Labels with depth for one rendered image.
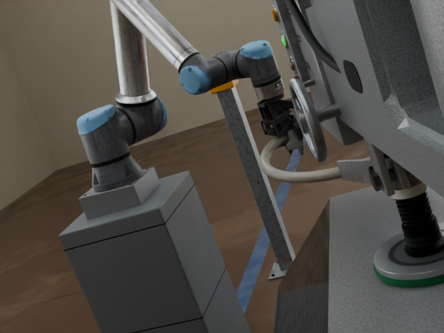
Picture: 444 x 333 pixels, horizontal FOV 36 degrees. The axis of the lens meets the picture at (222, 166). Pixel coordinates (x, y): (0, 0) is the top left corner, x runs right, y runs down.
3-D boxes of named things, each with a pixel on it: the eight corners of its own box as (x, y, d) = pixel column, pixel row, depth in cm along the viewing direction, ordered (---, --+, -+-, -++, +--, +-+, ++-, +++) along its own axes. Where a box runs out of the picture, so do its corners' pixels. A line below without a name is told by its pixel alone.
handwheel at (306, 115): (380, 152, 108) (352, 64, 105) (321, 174, 109) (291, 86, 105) (357, 135, 123) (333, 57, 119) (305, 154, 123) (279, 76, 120)
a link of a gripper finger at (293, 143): (291, 162, 211) (277, 135, 210) (304, 153, 214) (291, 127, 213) (296, 160, 209) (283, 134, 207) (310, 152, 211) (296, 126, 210)
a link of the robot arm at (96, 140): (81, 165, 245) (65, 119, 241) (117, 148, 256) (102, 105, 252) (106, 162, 234) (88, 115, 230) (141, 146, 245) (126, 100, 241)
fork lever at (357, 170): (500, 155, 104) (489, 125, 105) (382, 197, 105) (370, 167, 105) (400, 158, 173) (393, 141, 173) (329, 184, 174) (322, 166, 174)
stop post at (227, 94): (310, 255, 360) (242, 61, 334) (305, 272, 341) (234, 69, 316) (275, 263, 366) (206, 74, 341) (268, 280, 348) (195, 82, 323)
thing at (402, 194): (433, 190, 127) (427, 173, 126) (397, 202, 127) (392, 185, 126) (420, 180, 134) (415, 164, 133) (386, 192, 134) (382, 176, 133)
